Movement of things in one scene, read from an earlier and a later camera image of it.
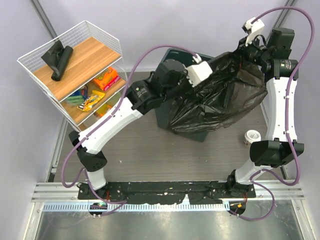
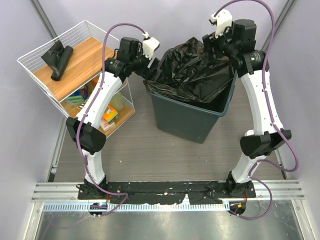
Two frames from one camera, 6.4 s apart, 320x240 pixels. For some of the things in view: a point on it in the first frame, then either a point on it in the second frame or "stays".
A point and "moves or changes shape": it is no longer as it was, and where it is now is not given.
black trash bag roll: x=57 y=59 stays
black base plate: x=197 y=192 stays
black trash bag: x=234 y=87 moves or changes shape
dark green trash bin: x=188 y=57 → x=191 y=120
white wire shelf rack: x=81 y=72 stays
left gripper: x=189 y=86 → x=146 y=72
